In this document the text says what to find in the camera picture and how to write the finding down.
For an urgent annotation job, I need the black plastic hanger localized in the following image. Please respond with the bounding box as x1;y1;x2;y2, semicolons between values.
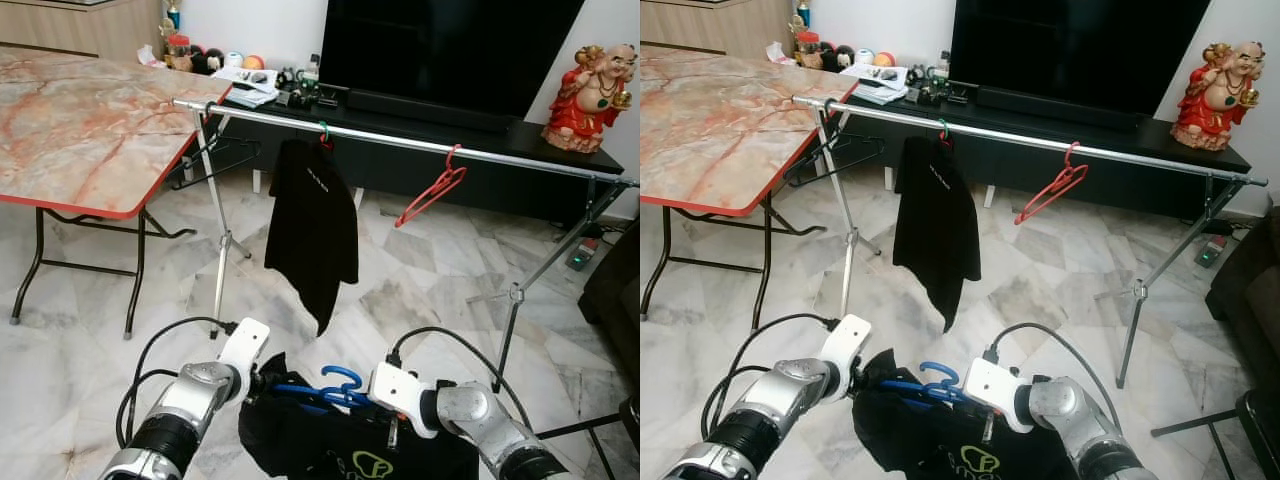
783;138;884;189
185;133;263;186
800;133;886;184
170;138;259;191

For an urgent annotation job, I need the silver metal clothes rail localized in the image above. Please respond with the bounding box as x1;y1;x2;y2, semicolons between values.
172;97;639;393
790;96;1268;389

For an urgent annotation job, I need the blue plastic hanger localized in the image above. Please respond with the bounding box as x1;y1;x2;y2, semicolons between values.
880;361;966;406
268;365;373;416

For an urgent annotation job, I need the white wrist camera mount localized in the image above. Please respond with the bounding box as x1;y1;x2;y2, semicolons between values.
962;357;1036;433
822;315;873;401
218;318;271;401
368;362;441;439

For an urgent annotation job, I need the marble top folding table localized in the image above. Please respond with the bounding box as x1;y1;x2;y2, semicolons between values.
640;48;861;331
0;48;233;341

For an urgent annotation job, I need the red plastic hanger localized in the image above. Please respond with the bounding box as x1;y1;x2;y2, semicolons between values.
1014;142;1089;226
394;145;468;229

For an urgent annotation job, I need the black flat television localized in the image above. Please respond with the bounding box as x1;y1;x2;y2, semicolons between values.
318;0;586;119
948;0;1213;113

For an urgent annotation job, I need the light wood sideboard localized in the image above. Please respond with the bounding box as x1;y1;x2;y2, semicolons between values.
0;0;166;63
640;0;796;56

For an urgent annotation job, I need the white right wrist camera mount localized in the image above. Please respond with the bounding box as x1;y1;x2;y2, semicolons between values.
962;357;1036;433
368;362;441;439

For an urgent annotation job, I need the red laughing Buddha statue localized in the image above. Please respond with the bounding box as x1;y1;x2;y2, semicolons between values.
542;43;639;154
1170;42;1265;153

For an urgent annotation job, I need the black soundbar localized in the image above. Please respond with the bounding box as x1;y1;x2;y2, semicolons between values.
345;88;521;136
975;85;1146;133

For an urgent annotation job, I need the black TV console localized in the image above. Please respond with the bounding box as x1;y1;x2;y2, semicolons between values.
195;85;626;226
830;85;1251;221

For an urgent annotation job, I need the stack of papers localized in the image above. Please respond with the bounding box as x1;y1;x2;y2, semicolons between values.
212;66;281;109
840;62;911;106

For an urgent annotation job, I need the black garment with green logo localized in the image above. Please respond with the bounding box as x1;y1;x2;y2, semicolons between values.
852;348;1076;480
238;352;481;480

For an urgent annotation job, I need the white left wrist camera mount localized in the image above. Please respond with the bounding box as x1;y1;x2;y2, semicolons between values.
218;318;271;401
822;315;873;401

